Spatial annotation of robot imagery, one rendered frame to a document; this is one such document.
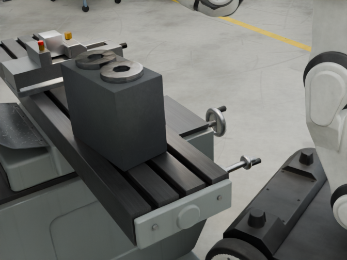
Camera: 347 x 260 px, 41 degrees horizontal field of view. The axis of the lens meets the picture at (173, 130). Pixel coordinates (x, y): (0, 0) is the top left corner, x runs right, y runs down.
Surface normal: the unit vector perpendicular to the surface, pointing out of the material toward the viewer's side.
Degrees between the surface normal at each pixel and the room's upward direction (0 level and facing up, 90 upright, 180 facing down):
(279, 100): 0
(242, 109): 0
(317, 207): 0
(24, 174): 90
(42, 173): 90
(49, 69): 90
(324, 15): 90
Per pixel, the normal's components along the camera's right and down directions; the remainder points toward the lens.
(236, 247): -0.15, -0.87
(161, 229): 0.53, 0.40
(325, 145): -0.52, 0.76
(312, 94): -0.58, 0.43
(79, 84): -0.76, 0.36
